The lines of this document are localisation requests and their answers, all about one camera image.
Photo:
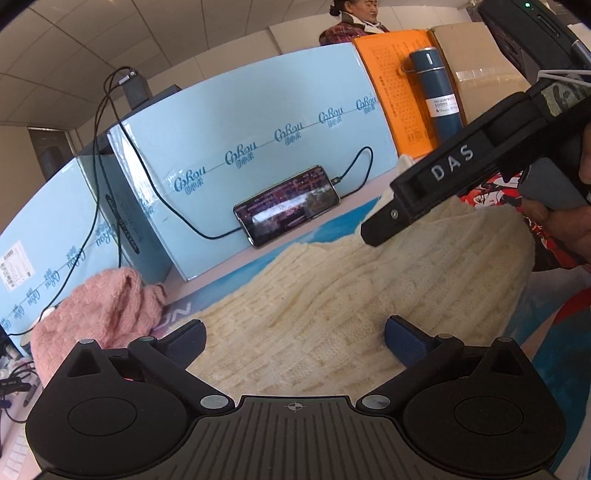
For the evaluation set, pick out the smartphone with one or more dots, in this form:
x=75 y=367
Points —
x=288 y=205

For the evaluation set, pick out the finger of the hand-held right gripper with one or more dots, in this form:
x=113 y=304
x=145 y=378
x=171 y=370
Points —
x=383 y=226

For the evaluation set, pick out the orange box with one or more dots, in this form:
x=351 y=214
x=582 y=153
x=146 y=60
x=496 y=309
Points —
x=397 y=92

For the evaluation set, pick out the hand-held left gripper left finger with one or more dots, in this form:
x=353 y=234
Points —
x=187 y=339

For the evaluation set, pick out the brown cardboard box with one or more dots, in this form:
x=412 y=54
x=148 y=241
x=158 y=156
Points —
x=485 y=60

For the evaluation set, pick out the cream knitted sweater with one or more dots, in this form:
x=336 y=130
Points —
x=369 y=286

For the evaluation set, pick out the person's right hand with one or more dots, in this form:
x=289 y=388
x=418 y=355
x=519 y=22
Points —
x=572 y=230

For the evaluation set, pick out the red printed cloth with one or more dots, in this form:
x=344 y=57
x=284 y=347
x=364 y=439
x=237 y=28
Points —
x=494 y=196

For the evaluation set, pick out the large light blue carton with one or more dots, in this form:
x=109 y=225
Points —
x=254 y=106

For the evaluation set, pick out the dark flat box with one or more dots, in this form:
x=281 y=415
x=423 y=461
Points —
x=115 y=138

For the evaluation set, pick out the pink knitted sweater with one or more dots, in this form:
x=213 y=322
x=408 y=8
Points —
x=101 y=309

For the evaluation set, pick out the black power adapter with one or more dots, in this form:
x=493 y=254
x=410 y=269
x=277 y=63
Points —
x=135 y=90

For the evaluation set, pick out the small light blue carton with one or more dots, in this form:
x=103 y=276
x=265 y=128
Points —
x=41 y=230

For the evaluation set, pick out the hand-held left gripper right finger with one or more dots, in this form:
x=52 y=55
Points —
x=404 y=341

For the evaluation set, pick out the dark blue vacuum bottle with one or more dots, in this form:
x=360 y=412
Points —
x=436 y=92

